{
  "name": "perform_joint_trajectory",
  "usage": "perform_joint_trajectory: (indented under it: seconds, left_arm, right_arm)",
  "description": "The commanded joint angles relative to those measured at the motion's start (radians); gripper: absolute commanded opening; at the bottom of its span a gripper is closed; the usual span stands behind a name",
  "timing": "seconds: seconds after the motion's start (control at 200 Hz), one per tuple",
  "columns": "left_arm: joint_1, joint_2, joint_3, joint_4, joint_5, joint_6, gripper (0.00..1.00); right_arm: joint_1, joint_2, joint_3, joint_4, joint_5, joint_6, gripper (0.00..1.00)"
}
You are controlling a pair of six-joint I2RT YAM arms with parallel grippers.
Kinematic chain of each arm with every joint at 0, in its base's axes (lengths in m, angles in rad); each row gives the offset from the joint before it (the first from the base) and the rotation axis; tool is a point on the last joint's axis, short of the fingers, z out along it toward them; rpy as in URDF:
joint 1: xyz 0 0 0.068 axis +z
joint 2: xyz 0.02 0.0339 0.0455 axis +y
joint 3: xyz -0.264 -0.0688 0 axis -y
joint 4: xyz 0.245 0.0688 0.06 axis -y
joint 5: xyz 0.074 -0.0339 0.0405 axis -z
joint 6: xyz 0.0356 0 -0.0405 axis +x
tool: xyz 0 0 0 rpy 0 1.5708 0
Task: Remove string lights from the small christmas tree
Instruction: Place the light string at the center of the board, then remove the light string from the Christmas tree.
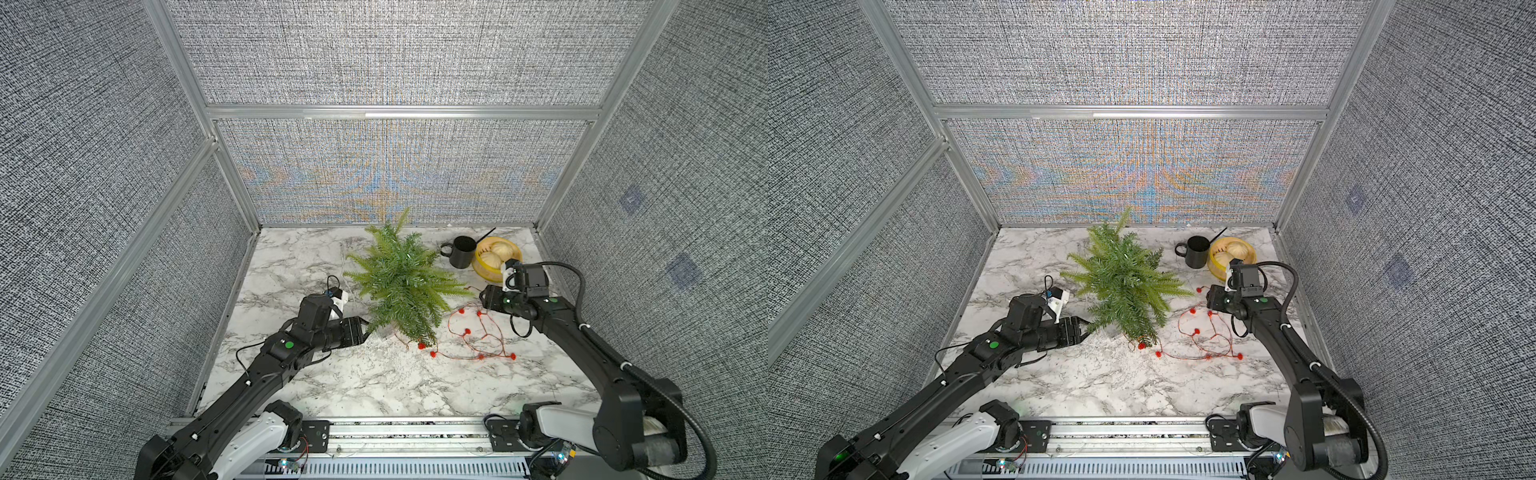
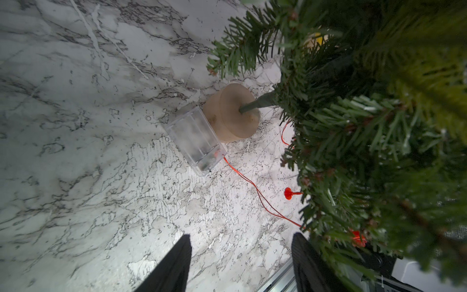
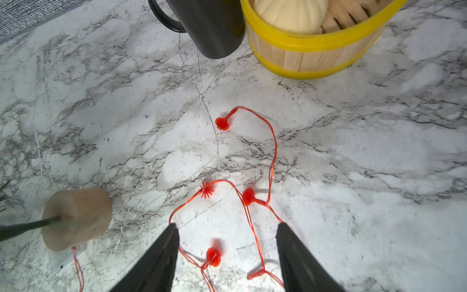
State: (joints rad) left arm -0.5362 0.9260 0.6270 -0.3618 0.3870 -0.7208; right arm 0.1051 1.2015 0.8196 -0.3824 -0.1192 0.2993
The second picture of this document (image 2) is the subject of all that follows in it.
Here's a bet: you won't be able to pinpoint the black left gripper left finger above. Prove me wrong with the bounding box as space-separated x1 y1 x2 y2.
135 234 192 292

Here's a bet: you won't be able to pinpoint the clear plastic battery box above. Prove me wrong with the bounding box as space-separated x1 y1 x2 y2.
164 104 227 176

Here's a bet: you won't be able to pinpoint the round wooden tree base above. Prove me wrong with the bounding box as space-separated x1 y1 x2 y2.
203 83 260 143

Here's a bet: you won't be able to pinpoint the red string lights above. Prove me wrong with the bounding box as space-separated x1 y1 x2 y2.
223 120 368 248

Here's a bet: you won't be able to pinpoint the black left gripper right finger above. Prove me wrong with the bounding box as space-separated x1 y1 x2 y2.
291 232 349 292

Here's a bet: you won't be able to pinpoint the small green christmas tree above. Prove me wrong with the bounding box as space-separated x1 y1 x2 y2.
207 1 467 291

